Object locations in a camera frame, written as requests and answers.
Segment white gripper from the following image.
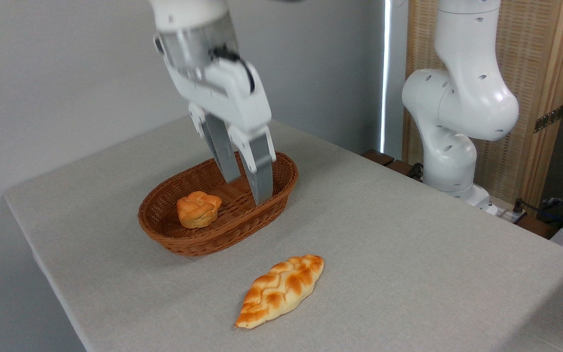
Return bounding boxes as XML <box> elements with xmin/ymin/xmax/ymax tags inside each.
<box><xmin>163</xmin><ymin>58</ymin><xmax>277</xmax><ymax>206</ymax></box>

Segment long braided bread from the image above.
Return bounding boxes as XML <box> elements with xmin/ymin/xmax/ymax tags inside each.
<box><xmin>235</xmin><ymin>254</ymin><xmax>325</xmax><ymax>329</ymax></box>

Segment round orange bread roll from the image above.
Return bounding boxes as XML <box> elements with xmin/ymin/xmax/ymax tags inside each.
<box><xmin>176</xmin><ymin>191</ymin><xmax>223</xmax><ymax>229</ymax></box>

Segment brown wicker basket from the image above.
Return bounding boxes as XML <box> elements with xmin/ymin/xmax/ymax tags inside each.
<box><xmin>138</xmin><ymin>151</ymin><xmax>299</xmax><ymax>258</ymax></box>

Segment dark brown wooden block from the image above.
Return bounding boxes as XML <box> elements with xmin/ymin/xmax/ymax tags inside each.
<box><xmin>361</xmin><ymin>149</ymin><xmax>395</xmax><ymax>167</ymax></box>
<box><xmin>385</xmin><ymin>159</ymin><xmax>425</xmax><ymax>182</ymax></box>

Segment grey linen tablecloth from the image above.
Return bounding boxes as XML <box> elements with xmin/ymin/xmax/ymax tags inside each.
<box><xmin>4</xmin><ymin>115</ymin><xmax>563</xmax><ymax>352</ymax></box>

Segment metal hinge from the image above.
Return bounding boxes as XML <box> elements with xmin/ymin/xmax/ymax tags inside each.
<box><xmin>534</xmin><ymin>105</ymin><xmax>563</xmax><ymax>133</ymax></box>

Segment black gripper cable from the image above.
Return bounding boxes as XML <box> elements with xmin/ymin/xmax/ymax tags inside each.
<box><xmin>212</xmin><ymin>45</ymin><xmax>256</xmax><ymax>94</ymax></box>

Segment black plug with cable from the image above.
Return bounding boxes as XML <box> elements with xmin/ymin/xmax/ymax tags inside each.
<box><xmin>511</xmin><ymin>198</ymin><xmax>563</xmax><ymax>225</ymax></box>

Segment light wooden frame post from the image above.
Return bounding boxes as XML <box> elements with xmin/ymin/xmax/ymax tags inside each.
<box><xmin>519</xmin><ymin>0</ymin><xmax>563</xmax><ymax>212</ymax></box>

